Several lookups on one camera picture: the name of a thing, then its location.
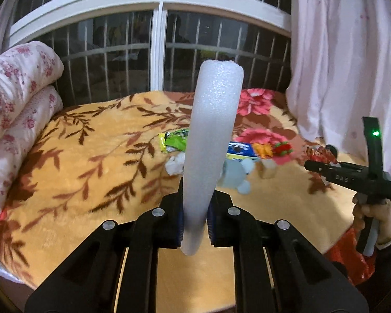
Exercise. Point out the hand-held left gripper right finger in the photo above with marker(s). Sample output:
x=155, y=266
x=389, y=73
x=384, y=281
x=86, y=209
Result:
x=210, y=225

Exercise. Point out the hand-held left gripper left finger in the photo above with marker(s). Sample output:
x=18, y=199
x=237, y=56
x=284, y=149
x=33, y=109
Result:
x=180, y=228

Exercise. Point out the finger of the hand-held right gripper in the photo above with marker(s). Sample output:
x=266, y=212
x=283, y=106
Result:
x=316, y=167
x=331, y=150

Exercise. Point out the red snack wrapper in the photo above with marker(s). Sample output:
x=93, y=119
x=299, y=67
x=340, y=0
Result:
x=317, y=155

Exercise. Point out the blue cookie box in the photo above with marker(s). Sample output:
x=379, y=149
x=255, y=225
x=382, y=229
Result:
x=242, y=150

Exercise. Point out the white foam tube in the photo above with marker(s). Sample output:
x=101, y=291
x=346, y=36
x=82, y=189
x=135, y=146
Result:
x=208, y=137

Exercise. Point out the green snack wrapper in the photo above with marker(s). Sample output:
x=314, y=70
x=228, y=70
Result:
x=176, y=140

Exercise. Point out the person's right hand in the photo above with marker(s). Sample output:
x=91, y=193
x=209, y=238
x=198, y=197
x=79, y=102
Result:
x=383, y=215

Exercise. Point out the red strawberry toy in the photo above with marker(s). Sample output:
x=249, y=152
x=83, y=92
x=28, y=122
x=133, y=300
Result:
x=282, y=151

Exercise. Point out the light blue plush toy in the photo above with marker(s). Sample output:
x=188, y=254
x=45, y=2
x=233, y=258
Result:
x=234, y=174

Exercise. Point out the crumpled white tissue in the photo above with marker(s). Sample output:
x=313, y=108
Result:
x=174, y=164

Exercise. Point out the red cloth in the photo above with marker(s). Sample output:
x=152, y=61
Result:
x=348, y=257

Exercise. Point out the white pink floral curtain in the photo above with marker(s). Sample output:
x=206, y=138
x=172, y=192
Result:
x=339, y=55

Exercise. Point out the yellow floral blanket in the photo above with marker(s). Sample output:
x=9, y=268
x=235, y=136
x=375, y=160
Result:
x=84, y=176

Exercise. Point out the white barred window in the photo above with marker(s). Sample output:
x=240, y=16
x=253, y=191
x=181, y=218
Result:
x=158, y=39

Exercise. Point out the white pink floral quilt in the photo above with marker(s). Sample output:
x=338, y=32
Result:
x=16, y=81

